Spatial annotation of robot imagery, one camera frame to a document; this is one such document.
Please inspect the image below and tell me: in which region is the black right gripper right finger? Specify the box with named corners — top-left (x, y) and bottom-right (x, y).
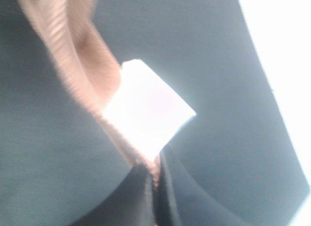
top-left (156, 146), bottom-right (243, 226)

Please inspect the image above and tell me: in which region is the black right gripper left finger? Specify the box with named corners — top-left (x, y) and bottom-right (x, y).
top-left (80, 165), bottom-right (154, 226)

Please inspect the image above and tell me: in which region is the brown microfibre towel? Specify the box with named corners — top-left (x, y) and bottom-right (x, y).
top-left (17, 0), bottom-right (160, 187)

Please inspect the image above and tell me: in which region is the white towel care label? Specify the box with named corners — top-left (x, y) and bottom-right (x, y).
top-left (103, 59), bottom-right (196, 161)

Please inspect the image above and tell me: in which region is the black table cloth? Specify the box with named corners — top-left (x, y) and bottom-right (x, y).
top-left (0, 0), bottom-right (310, 226)

